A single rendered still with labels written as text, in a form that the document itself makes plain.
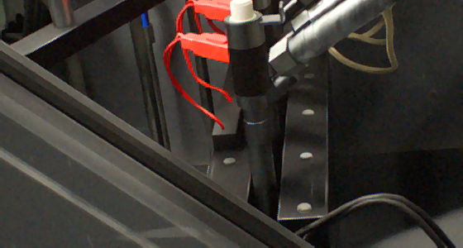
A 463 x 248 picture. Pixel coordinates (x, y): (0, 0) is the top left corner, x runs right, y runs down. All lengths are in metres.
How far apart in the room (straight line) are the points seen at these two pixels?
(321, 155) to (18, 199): 0.45
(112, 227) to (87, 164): 0.03
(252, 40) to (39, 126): 0.35
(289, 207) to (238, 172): 0.07
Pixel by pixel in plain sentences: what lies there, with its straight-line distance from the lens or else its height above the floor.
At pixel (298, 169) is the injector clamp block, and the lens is 0.73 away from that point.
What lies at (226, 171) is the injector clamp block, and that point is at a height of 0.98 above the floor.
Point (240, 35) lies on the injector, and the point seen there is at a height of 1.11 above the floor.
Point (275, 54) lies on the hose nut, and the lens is 0.55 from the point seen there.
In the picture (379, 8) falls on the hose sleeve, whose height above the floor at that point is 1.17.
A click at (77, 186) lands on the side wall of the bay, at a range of 0.32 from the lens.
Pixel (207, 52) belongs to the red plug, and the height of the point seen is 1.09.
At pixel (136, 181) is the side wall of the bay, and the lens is 0.32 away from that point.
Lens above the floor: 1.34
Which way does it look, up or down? 26 degrees down
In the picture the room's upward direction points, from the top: 8 degrees counter-clockwise
